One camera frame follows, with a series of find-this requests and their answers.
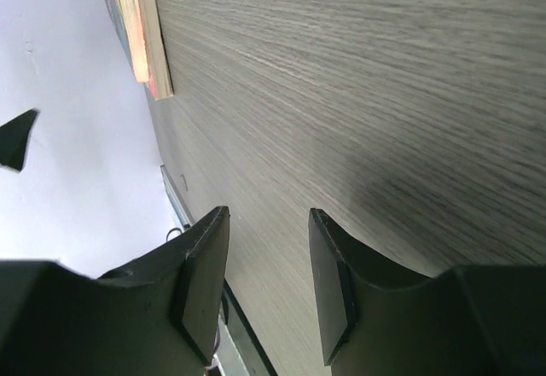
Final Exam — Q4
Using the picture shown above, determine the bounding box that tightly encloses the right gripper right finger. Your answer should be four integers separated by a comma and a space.
308, 208, 439, 367

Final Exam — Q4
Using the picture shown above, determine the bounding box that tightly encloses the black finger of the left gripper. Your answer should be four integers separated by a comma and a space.
0, 108, 39, 172

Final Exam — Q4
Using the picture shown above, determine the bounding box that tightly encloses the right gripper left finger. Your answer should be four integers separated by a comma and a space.
99, 205, 229, 366

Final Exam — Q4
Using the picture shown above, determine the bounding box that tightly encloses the blue nineteen eighty-four book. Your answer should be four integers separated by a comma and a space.
104, 0, 134, 70

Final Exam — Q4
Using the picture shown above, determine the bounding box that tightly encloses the red paperback book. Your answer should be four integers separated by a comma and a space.
139, 0, 174, 101

